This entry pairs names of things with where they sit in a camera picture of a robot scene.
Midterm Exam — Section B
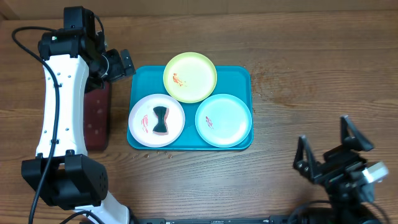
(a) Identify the light blue plate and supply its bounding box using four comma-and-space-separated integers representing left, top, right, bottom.
195, 94, 252, 148

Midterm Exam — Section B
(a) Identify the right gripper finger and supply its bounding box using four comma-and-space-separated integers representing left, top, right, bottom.
340, 115, 374, 152
293, 135, 322, 184

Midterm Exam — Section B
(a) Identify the dark red small tray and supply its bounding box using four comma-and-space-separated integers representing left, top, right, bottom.
83, 82, 111, 151

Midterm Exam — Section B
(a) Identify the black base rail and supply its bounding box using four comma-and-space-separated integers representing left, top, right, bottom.
134, 215, 289, 224

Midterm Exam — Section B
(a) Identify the yellow-green plate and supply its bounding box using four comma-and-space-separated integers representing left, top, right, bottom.
163, 52, 218, 103

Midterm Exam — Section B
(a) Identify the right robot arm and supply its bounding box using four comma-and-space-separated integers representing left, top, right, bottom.
287, 115, 389, 223

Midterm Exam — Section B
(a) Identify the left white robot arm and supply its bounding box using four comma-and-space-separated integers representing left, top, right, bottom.
21, 6, 137, 223

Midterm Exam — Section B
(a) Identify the red and green sponge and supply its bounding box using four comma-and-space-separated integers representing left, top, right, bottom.
152, 106, 169, 136

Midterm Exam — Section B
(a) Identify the white plate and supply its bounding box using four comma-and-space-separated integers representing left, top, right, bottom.
128, 94, 185, 147

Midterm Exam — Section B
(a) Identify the teal plastic tray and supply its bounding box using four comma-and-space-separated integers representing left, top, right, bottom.
129, 65, 252, 151

